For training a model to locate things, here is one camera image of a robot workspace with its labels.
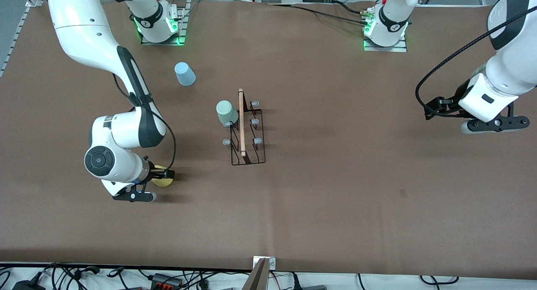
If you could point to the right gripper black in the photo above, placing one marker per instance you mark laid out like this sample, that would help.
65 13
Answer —
153 173

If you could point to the yellow plastic cup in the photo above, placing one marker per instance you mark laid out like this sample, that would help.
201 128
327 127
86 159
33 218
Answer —
161 182

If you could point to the grey tapered post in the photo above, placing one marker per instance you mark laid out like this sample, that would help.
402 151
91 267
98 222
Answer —
256 279

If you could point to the small metal bracket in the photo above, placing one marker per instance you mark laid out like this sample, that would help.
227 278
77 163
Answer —
272 263

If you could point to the pale green plastic cup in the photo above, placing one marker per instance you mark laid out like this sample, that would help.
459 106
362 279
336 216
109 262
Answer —
225 111

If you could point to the light blue plastic cup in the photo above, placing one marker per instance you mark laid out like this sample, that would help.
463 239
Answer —
184 74

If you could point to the black orange connector box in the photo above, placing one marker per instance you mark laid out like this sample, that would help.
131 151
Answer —
165 280

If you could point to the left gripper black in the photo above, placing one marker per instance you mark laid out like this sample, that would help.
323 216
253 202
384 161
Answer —
454 104

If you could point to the brown table cover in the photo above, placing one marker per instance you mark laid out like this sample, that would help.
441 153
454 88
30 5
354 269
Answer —
293 223

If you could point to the black power adapter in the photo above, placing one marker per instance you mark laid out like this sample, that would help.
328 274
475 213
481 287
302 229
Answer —
27 286

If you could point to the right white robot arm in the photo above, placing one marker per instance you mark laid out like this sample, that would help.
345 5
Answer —
79 25

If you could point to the slotted aluminium rail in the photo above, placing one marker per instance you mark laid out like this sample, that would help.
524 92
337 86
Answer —
16 34

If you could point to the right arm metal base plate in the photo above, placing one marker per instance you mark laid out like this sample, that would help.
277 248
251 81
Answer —
161 43

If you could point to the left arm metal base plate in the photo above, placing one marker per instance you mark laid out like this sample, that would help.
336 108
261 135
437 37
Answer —
384 49

